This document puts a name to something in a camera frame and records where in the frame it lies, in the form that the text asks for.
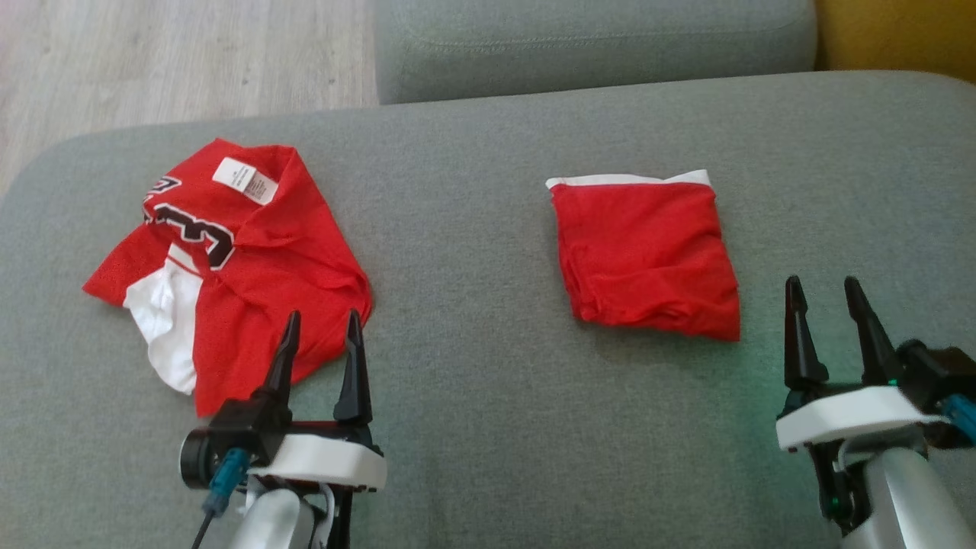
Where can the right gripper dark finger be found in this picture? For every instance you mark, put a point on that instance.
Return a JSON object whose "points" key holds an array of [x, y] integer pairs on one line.
{"points": [[873, 351], [801, 351]]}

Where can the red shorts with white waistband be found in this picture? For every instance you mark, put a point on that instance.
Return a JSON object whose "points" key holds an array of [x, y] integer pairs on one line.
{"points": [[648, 252]]}

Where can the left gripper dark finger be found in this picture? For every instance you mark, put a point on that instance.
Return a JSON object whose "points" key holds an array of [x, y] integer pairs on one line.
{"points": [[354, 381], [286, 366]]}

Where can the large grey sofa chaise seat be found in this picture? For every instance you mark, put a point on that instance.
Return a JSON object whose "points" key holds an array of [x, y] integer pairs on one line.
{"points": [[473, 267]]}

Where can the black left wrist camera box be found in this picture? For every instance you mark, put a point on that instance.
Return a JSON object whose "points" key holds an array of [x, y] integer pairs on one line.
{"points": [[252, 427]]}

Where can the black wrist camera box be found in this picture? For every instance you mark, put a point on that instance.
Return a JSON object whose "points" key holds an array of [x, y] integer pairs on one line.
{"points": [[934, 374], [252, 427]]}

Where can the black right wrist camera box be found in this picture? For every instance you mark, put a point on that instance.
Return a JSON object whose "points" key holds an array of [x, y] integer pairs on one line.
{"points": [[934, 374]]}

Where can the red jersey with number print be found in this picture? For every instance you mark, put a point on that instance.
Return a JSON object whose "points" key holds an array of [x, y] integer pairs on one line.
{"points": [[282, 267]]}

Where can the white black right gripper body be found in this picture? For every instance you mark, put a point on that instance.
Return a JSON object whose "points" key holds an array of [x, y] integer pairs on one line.
{"points": [[846, 419]]}

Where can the wide yellow sofa backrest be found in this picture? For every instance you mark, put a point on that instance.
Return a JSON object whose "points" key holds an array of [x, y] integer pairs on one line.
{"points": [[900, 34]]}

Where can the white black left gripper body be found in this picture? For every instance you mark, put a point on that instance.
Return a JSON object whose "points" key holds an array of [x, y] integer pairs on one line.
{"points": [[328, 461]]}

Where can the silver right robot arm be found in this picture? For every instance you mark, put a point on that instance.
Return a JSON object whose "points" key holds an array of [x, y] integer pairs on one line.
{"points": [[900, 503]]}

